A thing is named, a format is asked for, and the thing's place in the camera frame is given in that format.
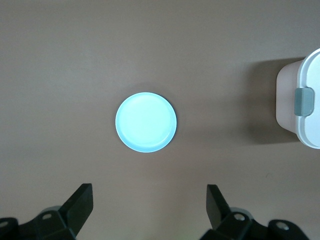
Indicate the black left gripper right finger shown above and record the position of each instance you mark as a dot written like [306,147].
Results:
[220,215]

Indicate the white lidded box grey latches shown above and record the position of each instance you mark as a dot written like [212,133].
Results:
[310,75]

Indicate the light blue round plate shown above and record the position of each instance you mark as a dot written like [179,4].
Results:
[146,122]

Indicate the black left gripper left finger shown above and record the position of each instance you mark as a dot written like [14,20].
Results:
[75,212]

